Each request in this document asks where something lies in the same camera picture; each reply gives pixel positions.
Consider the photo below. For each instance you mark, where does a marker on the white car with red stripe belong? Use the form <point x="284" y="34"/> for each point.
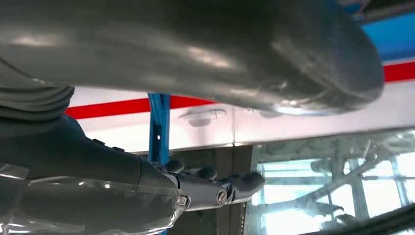
<point x="129" y="129"/>

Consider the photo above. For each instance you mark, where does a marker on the blue metal shelf rack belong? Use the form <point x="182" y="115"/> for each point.
<point x="159" y="129"/>

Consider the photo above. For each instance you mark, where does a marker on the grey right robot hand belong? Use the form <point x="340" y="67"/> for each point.
<point x="81" y="155"/>

